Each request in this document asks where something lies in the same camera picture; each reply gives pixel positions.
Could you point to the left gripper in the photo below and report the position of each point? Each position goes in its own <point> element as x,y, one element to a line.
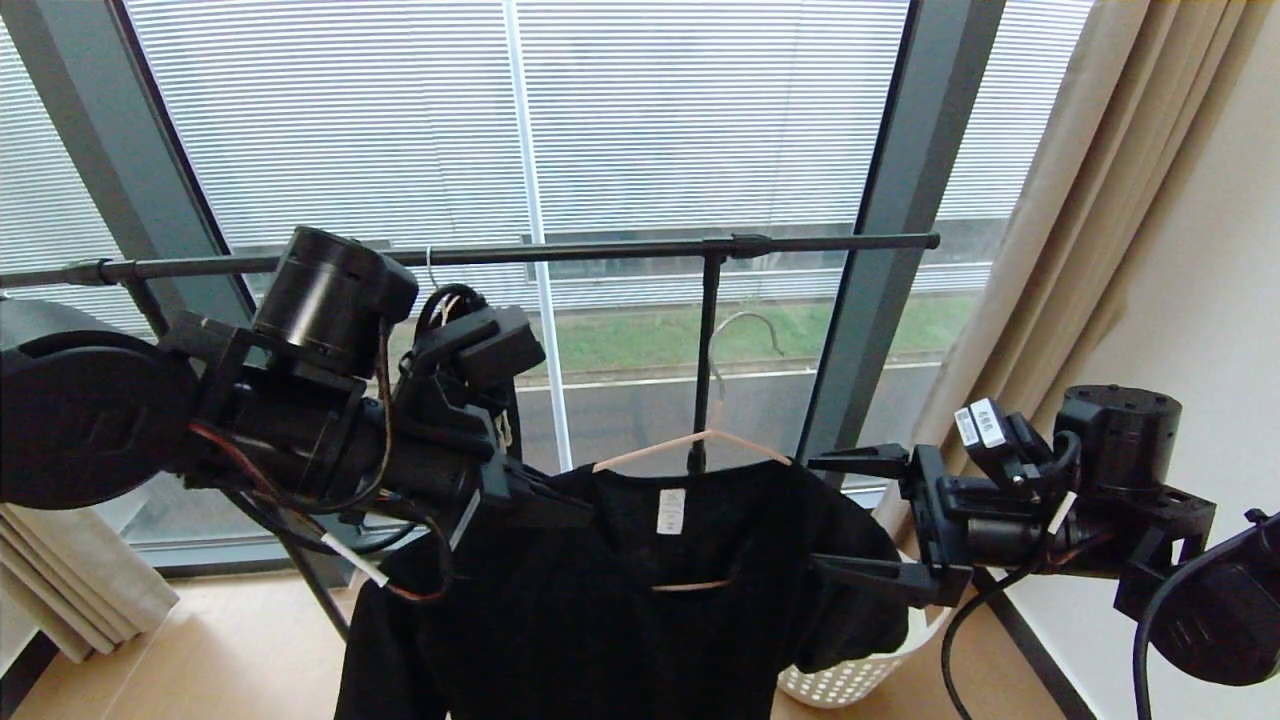
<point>400,450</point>

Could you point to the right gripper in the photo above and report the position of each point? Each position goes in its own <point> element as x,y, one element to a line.
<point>1000,530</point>

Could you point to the black garment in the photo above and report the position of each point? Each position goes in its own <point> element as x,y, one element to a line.
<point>600,620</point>

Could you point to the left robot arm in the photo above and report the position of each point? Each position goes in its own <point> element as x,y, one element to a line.
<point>90,420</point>

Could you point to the white laundry basket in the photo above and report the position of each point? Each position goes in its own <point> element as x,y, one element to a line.
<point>850,680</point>

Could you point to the black clothes rack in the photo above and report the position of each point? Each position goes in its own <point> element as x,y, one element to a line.
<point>800,242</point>

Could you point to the beige curtain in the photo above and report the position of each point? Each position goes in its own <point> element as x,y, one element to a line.
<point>1080,230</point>
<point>70,580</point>

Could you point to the window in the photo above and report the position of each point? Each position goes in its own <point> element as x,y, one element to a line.
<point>700,120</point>

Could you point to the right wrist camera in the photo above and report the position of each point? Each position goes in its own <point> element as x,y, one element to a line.
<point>1000,440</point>

